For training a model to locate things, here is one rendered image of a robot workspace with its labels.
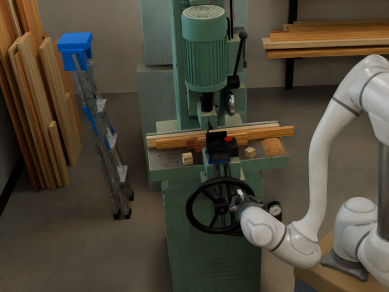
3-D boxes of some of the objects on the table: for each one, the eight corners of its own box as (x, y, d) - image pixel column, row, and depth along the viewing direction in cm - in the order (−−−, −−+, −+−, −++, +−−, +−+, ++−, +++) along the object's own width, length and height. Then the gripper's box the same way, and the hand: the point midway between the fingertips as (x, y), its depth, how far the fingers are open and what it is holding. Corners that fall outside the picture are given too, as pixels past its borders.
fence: (147, 145, 243) (146, 135, 240) (147, 143, 244) (146, 133, 241) (278, 132, 247) (278, 121, 244) (276, 130, 249) (277, 120, 246)
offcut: (184, 165, 229) (183, 157, 226) (182, 161, 231) (182, 153, 229) (193, 163, 229) (192, 156, 227) (191, 159, 232) (190, 152, 230)
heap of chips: (266, 156, 232) (267, 150, 230) (260, 140, 242) (260, 135, 240) (286, 153, 232) (286, 148, 231) (278, 138, 243) (279, 133, 241)
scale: (157, 134, 240) (157, 134, 240) (157, 132, 241) (157, 132, 241) (267, 123, 244) (267, 122, 244) (267, 121, 245) (267, 121, 245)
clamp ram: (208, 159, 230) (208, 141, 225) (206, 150, 237) (205, 132, 232) (229, 157, 231) (229, 139, 226) (226, 148, 237) (226, 130, 232)
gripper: (268, 201, 188) (254, 181, 211) (231, 205, 187) (221, 185, 210) (269, 221, 189) (255, 200, 213) (232, 225, 188) (223, 203, 212)
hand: (240, 195), depth 208 cm, fingers closed
